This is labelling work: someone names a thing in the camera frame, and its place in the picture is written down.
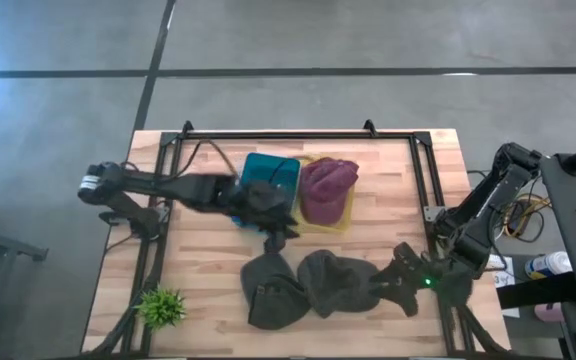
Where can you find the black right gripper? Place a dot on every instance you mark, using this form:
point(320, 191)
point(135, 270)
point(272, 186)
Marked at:
point(443, 287)

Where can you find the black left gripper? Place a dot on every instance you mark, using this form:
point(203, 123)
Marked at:
point(220, 192)

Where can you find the dark grey baseball cap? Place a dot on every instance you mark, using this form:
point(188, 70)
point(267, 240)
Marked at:
point(273, 300)
point(265, 195)
point(335, 282)

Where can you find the maroon baseball cap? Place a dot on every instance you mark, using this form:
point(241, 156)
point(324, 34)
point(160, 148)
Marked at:
point(328, 175)
point(320, 212)

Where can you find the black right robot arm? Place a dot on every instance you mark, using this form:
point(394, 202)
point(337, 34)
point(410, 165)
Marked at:
point(498, 195)

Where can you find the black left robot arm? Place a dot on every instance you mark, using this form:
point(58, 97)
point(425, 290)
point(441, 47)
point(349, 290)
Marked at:
point(138, 182)

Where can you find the yellow plastic bin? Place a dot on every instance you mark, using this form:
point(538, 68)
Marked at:
point(323, 229)

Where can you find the teal plastic bin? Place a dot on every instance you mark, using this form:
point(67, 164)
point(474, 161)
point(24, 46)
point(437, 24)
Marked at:
point(268, 167)

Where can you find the white paper sheet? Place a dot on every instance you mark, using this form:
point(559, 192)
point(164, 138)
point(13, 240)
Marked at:
point(505, 277)

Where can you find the small green artificial plant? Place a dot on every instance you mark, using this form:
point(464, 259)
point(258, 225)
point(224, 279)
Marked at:
point(160, 307)

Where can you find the white and blue can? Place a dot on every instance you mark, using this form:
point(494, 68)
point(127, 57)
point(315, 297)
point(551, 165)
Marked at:
point(548, 265)

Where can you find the pink container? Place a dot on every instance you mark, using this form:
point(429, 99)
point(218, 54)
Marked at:
point(548, 312)

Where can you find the black equipment cart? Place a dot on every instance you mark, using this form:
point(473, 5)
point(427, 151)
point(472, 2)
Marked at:
point(573, 210)

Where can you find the black aluminium table frame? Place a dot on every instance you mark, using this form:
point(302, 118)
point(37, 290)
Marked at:
point(420, 165)

